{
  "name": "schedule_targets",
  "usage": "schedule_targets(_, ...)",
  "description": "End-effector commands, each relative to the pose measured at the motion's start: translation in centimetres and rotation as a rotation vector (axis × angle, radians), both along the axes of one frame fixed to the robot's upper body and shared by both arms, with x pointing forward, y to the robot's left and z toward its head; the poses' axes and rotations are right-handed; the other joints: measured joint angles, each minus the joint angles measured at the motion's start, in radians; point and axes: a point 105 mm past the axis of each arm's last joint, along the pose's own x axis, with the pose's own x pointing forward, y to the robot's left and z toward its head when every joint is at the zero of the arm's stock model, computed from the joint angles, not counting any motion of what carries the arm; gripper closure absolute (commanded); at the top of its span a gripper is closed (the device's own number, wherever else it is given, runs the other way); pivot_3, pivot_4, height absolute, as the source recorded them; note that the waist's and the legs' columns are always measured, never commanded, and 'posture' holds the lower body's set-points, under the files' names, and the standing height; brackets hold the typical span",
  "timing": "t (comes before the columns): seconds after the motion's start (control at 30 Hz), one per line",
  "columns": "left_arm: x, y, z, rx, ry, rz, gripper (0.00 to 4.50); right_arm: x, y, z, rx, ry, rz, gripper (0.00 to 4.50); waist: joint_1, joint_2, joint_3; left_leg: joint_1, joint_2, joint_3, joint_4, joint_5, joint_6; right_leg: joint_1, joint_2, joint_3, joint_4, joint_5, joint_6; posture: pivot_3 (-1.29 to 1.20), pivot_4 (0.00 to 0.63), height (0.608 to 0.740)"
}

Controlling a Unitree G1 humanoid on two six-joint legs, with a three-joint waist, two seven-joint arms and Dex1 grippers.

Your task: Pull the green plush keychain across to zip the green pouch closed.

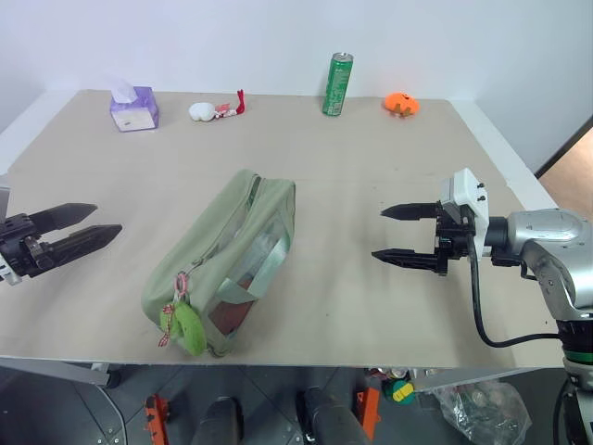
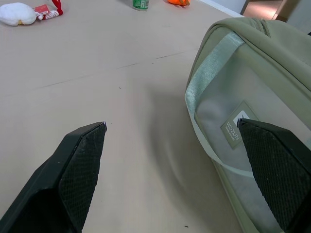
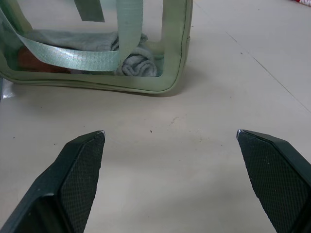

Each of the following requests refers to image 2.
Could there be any green white can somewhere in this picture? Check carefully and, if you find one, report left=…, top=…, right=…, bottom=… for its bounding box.
left=132, top=0, right=150, bottom=12

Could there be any beige fabric bag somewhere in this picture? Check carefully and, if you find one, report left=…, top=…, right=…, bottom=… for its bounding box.
left=185, top=17, right=311, bottom=233

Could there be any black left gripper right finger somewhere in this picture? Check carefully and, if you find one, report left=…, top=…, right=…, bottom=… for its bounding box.
left=237, top=118, right=311, bottom=232

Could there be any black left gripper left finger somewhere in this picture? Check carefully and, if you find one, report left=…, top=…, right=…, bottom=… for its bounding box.
left=0, top=121, right=107, bottom=233

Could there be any white plush toy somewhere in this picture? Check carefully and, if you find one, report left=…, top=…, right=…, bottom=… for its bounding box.
left=0, top=2, right=37, bottom=26

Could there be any red card packet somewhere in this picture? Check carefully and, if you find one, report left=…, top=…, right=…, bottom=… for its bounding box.
left=33, top=4, right=53, bottom=21

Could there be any red white candy cane toy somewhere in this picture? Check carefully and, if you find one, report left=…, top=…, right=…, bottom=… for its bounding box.
left=36, top=0, right=64, bottom=20

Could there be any wooden furniture piece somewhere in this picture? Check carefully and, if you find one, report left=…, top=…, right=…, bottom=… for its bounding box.
left=240, top=0, right=291, bottom=21

